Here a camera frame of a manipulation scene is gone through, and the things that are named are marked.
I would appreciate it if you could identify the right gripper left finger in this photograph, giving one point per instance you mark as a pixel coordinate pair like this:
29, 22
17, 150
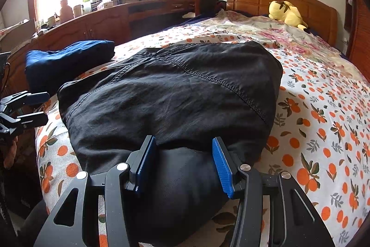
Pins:
74, 219

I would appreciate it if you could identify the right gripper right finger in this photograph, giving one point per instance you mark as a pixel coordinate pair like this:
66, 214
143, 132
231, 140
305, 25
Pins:
294, 220

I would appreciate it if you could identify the black jacket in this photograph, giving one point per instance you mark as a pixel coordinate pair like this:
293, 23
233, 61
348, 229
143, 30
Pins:
184, 95

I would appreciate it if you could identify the folded blue garment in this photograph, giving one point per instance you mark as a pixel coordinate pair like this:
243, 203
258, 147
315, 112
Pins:
47, 71

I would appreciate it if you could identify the orange print bed sheet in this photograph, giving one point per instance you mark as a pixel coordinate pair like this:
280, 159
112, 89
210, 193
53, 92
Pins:
320, 136

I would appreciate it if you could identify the long wooden desk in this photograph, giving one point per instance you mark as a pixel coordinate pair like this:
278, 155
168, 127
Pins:
119, 24

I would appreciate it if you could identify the floral quilt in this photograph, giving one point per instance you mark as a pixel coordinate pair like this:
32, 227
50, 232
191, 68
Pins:
275, 34

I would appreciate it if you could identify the yellow plush toy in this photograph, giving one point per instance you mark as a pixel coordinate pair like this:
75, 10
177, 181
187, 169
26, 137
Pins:
286, 12

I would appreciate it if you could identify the wooden chair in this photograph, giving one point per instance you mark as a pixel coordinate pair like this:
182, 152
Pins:
205, 6

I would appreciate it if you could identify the wooden louvered wardrobe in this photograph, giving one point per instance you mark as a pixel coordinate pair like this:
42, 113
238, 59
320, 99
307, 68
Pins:
357, 24

